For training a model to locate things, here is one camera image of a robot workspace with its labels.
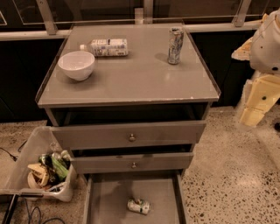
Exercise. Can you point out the grey middle drawer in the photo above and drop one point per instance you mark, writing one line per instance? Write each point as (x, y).
(144, 162)

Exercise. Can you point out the yellow packet in bin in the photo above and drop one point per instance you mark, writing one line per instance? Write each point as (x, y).
(40, 172)

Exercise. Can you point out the grey top drawer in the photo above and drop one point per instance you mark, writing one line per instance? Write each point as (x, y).
(105, 136)

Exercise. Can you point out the brass top drawer knob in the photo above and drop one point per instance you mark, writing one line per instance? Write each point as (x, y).
(132, 138)

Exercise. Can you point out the grey bottom drawer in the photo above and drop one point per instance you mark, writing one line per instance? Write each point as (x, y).
(108, 194)

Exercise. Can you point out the green bottle in bin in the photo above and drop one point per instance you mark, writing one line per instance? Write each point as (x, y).
(60, 168)

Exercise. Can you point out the grey drawer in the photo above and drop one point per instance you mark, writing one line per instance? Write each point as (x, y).
(144, 162)
(108, 194)
(105, 136)

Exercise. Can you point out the grey drawer cabinet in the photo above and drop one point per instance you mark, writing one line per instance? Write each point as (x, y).
(141, 87)

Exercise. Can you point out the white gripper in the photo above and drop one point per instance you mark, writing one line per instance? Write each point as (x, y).
(266, 49)

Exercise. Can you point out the lying labelled plastic bottle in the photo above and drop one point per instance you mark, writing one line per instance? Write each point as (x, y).
(108, 47)

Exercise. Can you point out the clear plastic bin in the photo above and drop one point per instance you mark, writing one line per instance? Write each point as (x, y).
(40, 147)

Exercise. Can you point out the green white 7up can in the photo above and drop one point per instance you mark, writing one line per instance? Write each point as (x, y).
(139, 206)

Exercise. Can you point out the tall silver energy can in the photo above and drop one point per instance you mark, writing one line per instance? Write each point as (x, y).
(176, 39)

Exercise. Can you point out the white ceramic bowl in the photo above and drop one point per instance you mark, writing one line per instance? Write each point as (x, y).
(77, 65)

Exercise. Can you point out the metal railing frame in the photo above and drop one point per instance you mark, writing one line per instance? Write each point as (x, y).
(52, 19)

